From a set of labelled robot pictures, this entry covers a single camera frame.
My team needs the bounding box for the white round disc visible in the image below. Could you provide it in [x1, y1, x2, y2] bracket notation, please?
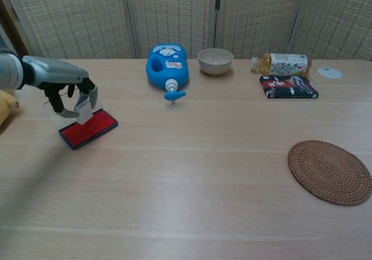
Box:
[317, 66, 343, 80]

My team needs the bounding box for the brown woven round coaster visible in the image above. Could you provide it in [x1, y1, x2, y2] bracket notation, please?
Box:
[287, 140, 372, 206]

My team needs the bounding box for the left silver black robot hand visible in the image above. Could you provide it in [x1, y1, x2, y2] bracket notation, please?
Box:
[22, 55, 99, 119]

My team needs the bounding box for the red ink pad clear lid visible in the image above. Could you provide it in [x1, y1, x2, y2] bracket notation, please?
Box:
[43, 92, 119, 151]

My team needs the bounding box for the tea bottle with label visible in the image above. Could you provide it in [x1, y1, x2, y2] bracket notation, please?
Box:
[250, 52, 312, 77]

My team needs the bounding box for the beige woven folding screen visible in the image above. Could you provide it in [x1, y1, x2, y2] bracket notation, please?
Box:
[0, 0, 372, 60]

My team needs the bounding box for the black red patterned packet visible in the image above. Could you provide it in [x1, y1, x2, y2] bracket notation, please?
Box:
[259, 74, 320, 99]

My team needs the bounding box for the brown wooden door frame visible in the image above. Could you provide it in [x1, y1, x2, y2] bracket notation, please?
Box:
[0, 0, 30, 57]

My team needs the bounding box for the yellow plush toy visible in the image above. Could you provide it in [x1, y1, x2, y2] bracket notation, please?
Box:
[0, 90, 20, 127]

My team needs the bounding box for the beige bowl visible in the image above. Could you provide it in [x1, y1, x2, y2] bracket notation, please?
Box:
[197, 48, 234, 76]

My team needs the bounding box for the blue pump bottle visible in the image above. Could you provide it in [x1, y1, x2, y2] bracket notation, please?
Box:
[146, 42, 190, 101]

